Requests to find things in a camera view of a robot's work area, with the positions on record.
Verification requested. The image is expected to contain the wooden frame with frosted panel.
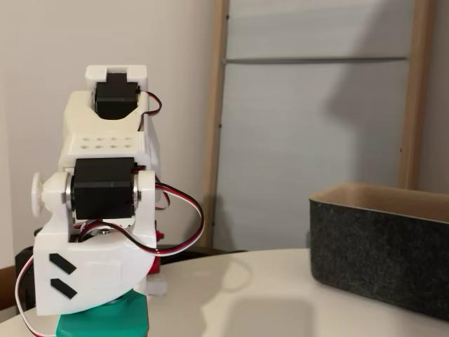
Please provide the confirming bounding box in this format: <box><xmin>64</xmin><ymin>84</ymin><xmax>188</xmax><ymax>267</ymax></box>
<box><xmin>201</xmin><ymin>0</ymin><xmax>436</xmax><ymax>249</ymax></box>

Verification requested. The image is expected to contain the grey felt box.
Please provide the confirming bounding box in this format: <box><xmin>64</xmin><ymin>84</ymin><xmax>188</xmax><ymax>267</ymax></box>
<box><xmin>308</xmin><ymin>182</ymin><xmax>449</xmax><ymax>320</ymax></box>

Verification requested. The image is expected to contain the metal rod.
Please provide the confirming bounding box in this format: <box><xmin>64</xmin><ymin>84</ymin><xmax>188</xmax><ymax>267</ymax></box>
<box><xmin>221</xmin><ymin>55</ymin><xmax>410</xmax><ymax>65</ymax></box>

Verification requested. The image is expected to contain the black clamp with red pad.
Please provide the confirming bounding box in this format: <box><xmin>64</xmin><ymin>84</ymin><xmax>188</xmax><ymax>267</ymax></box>
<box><xmin>15</xmin><ymin>245</ymin><xmax>36</xmax><ymax>313</ymax></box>
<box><xmin>149</xmin><ymin>227</ymin><xmax>165</xmax><ymax>275</ymax></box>

